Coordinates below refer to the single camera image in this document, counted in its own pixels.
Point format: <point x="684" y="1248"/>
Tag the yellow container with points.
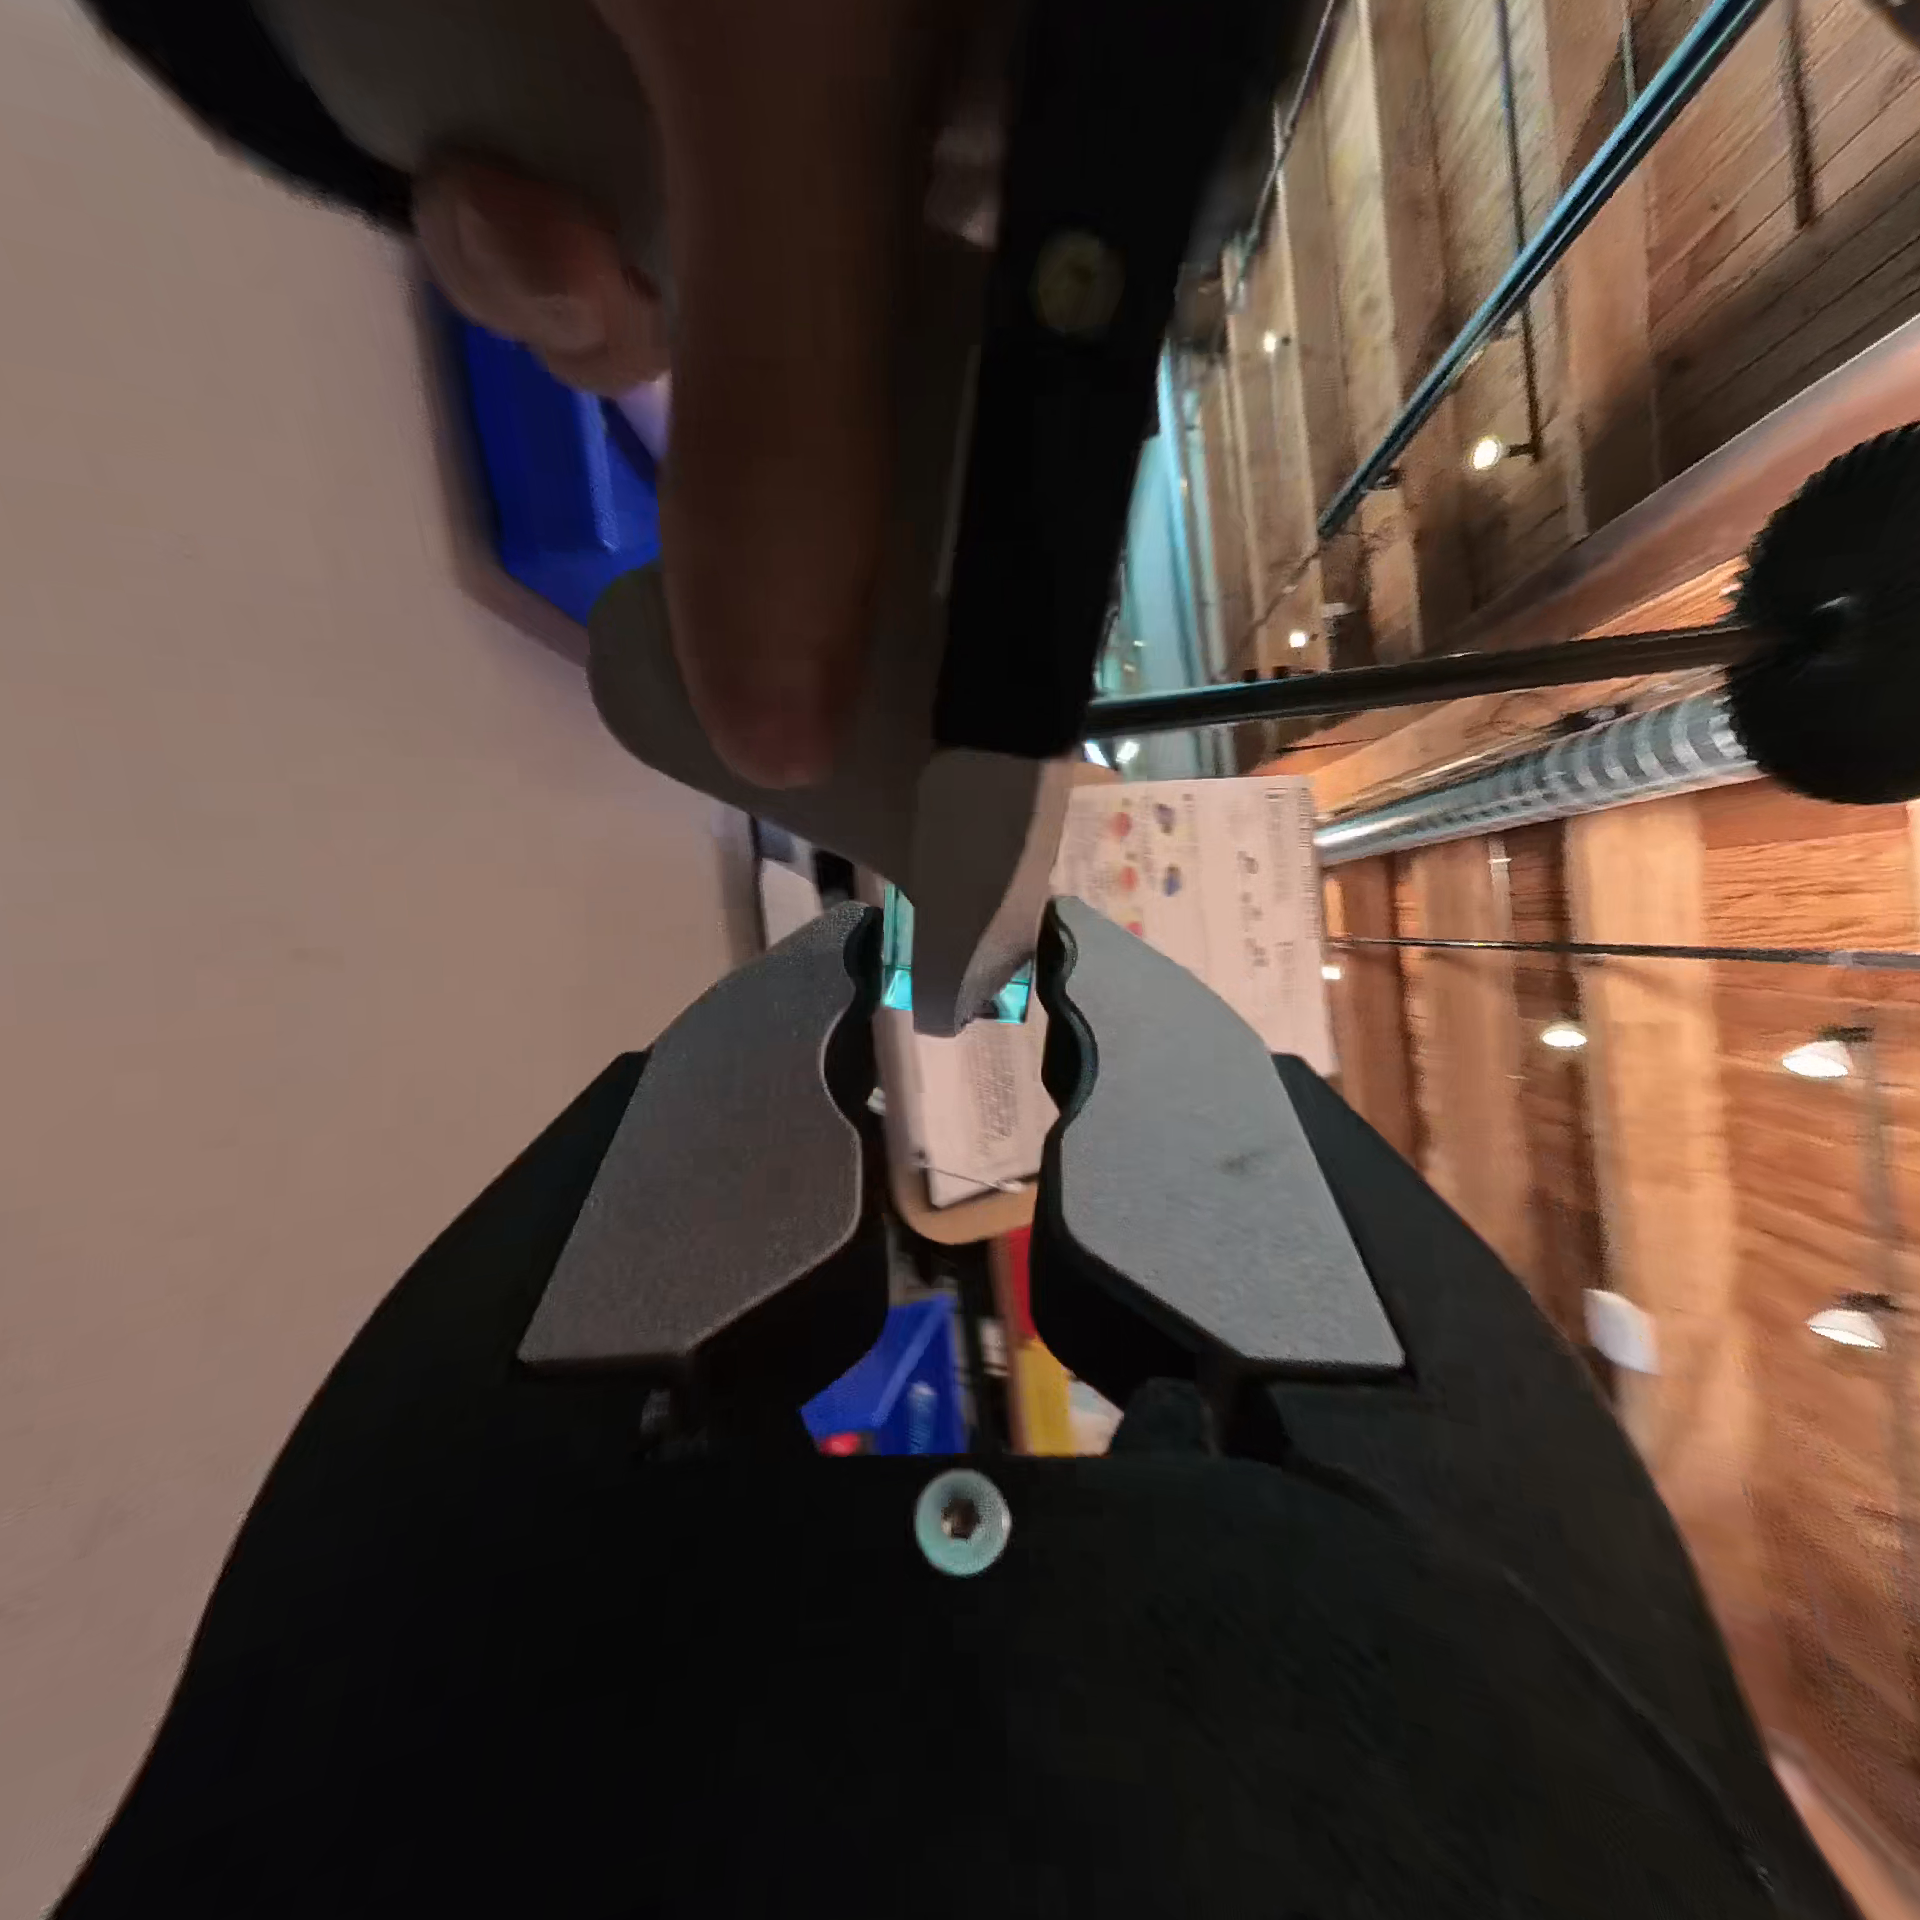
<point x="1050" y="1395"/>

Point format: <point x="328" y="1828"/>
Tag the blue storage bin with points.
<point x="555" y="451"/>
<point x="868" y="1364"/>

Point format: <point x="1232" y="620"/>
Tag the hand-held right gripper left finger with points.
<point x="704" y="1185"/>

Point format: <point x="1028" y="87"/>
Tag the clear teal glass cube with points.
<point x="897" y="945"/>

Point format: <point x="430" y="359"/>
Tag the black round knob on rod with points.
<point x="1838" y="616"/>

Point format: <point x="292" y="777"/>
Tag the silver ventilation duct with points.
<point x="1529" y="780"/>

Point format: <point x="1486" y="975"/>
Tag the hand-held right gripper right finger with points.
<point x="1214" y="1201"/>

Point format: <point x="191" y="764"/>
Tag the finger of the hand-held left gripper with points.
<point x="961" y="868"/>

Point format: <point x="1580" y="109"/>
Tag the printed instruction sheet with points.
<point x="1200" y="900"/>

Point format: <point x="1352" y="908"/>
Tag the person's left hand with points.
<point x="810" y="451"/>

